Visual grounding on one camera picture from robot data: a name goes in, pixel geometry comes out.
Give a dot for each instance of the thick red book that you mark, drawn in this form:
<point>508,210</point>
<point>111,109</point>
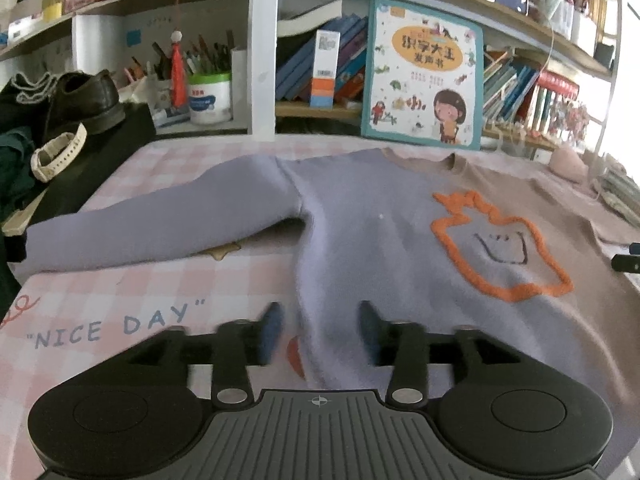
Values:
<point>557,82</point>

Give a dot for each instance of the thick open book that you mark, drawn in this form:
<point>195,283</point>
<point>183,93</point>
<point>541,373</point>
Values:
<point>310,17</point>

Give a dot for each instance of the white jar green lid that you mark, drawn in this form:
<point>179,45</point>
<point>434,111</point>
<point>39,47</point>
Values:
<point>210,100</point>

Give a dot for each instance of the black box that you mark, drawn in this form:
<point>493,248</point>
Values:
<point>115,130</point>

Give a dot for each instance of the dark frilled cloth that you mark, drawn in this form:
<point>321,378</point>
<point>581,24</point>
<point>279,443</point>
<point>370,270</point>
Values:
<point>27,90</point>

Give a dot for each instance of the pink plush toy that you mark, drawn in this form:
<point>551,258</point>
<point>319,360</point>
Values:
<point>567,165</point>

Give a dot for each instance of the pink checked tablecloth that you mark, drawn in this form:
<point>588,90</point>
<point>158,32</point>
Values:
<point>150,280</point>

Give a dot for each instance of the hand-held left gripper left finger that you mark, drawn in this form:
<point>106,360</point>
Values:
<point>272,334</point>

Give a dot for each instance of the white and orange carton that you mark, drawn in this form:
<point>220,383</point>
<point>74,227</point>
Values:
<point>324,65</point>

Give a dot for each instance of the purple and beige sweater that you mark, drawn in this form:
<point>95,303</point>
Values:
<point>375,240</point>

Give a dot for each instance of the striped folded fabric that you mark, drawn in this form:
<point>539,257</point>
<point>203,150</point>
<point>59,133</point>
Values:
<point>617,190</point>

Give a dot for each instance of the illustrated children's book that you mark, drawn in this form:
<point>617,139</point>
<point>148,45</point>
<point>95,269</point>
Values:
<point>400,85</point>

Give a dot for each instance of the white bookshelf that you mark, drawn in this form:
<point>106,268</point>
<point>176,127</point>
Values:
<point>262,60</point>

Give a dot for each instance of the stack of blue books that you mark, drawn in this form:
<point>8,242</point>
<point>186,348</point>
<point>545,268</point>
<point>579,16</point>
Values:
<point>300,70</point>

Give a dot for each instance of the white storage box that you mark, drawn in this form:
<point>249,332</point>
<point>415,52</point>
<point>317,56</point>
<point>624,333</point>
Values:
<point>584,30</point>

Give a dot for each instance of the dark green cloth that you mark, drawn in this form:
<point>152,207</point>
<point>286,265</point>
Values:
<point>15,170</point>

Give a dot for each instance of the bunch of pens and pencils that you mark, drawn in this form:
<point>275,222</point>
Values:
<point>205,57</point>

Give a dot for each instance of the row of upright books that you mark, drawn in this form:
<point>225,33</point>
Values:
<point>505,90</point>

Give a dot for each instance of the dark leather shoe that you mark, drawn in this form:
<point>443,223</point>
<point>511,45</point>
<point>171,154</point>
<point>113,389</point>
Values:
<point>85,100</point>

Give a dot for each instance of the red tassel ornament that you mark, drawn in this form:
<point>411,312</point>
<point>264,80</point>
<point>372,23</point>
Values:
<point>179,75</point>

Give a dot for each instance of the pink flower decoration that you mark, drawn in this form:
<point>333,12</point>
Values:
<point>570,115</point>

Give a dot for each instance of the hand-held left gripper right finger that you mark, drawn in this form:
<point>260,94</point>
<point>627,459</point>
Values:
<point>370,334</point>

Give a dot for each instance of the white wristwatch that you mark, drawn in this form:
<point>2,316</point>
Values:
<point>55,152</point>

